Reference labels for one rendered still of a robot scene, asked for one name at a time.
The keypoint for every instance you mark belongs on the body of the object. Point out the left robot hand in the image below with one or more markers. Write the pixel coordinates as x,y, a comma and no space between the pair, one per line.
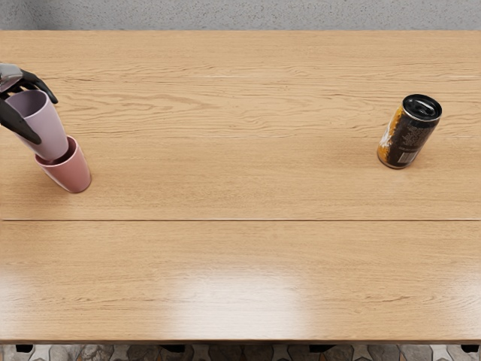
15,122

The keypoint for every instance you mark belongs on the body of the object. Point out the lilac cup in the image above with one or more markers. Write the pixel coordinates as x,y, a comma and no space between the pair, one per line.
45,124

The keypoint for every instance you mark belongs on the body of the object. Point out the pink cup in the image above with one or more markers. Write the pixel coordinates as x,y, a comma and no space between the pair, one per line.
73,171

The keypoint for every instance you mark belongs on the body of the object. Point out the black and orange can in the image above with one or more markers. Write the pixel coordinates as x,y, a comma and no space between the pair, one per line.
407,133

